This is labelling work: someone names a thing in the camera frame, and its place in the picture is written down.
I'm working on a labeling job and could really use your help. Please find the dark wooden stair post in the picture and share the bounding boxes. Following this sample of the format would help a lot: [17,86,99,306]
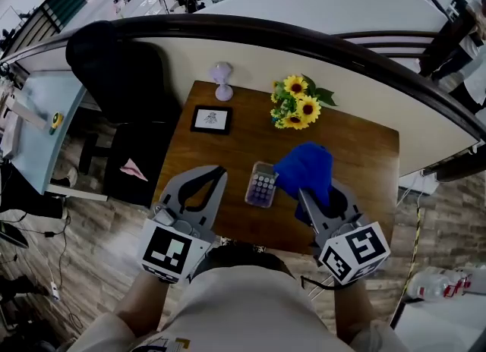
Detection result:
[419,8,481,78]

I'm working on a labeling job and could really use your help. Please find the blue cloth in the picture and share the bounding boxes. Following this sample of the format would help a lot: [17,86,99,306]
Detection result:
[273,141,335,226]

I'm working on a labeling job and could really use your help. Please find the lavender lantern lamp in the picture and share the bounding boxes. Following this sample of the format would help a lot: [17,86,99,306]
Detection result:
[207,61,235,102]

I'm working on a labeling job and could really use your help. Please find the person's left forearm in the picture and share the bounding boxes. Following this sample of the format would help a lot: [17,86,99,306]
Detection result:
[113,272,170,338]

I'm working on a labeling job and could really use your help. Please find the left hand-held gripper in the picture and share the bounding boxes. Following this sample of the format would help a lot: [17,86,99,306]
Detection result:
[140,165,229,286]

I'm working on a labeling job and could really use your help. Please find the white table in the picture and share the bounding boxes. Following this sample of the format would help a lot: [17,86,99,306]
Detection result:
[390,293,486,352]

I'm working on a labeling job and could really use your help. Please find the clear lavender calculator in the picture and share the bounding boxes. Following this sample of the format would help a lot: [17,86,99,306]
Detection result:
[245,160,280,207]

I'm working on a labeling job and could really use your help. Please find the yellow black striped tape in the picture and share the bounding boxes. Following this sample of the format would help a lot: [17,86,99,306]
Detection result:
[394,206,422,306]

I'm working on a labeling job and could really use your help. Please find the person's dark trousers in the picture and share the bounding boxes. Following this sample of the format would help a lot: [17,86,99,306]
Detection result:
[189,242,301,279]

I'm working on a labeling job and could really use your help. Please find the black picture frame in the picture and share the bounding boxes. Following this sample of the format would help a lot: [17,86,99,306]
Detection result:
[189,105,233,136]

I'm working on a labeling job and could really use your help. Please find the pink folded paper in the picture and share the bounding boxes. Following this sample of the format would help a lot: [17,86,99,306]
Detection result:
[119,158,149,183]

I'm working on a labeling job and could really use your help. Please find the black office chair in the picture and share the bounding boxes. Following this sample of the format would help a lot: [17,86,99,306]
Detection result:
[65,20,183,209]

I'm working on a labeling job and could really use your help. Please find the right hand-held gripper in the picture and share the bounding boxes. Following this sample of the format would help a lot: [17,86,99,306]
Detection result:
[298,179,391,287]

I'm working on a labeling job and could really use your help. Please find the person's beige shirt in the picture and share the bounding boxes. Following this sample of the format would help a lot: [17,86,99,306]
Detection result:
[66,265,409,352]

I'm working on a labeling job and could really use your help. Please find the bundle of clear plastic bottles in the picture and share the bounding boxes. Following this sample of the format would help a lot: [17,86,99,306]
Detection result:
[408,266,474,300]

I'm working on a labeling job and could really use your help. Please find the light blue table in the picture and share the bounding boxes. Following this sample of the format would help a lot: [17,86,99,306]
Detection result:
[9,69,109,203]

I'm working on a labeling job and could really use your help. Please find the sunflower bouquet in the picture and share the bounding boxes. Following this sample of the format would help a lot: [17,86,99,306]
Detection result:
[270,73,338,130]

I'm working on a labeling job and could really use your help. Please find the yellow tape measure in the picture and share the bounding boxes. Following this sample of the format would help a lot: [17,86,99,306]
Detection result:
[48,112,65,136]

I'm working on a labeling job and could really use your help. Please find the person's right forearm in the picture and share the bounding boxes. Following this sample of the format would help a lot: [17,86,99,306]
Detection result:
[333,280,375,346]

